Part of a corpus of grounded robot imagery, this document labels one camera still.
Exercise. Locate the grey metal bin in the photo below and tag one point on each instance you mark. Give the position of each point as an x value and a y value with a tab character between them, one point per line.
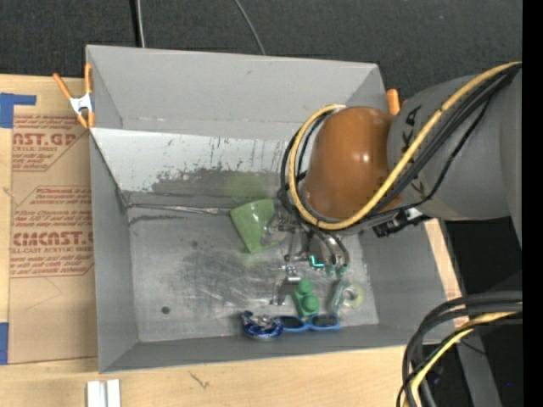
191	269

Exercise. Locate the shiny blue crumpled wrapper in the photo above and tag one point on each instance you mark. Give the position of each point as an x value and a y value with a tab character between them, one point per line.
259	327

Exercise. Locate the brown cardboard board red print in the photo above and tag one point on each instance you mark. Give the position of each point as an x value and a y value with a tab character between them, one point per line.
46	227

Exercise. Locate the green toy block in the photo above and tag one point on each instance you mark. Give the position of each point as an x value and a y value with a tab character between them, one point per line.
306	301

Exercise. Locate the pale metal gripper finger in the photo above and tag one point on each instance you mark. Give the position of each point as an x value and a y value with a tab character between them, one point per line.
340	296
282	290

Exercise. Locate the light green cup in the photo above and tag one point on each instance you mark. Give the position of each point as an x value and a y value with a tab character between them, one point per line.
250	227

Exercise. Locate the black cylinder on white bracket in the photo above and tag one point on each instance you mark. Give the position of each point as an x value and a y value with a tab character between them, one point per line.
390	226

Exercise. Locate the blue sunglasses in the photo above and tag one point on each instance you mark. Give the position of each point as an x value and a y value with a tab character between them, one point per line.
322	322

